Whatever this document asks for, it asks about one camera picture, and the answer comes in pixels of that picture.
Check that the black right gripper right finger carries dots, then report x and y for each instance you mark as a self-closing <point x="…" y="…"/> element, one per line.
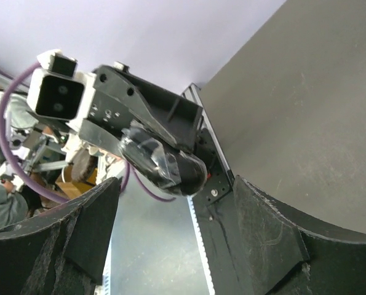
<point x="291" y="252"/>

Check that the black earbud charging case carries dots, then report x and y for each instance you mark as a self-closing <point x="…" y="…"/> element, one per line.
<point x="170" y="170"/>

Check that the slotted grey cable duct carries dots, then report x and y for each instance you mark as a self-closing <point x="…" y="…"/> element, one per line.
<point x="201" y="247"/>

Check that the person in grey shirt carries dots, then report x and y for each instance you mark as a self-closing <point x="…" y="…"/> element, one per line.
<point x="13" y="206"/>

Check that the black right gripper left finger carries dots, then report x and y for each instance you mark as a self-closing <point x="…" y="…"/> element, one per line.
<point x="63" y="250"/>

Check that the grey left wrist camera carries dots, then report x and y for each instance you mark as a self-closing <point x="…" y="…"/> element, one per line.
<point x="60" y="93"/>

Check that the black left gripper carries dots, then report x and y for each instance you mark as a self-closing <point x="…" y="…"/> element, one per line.
<point x="120" y="97"/>

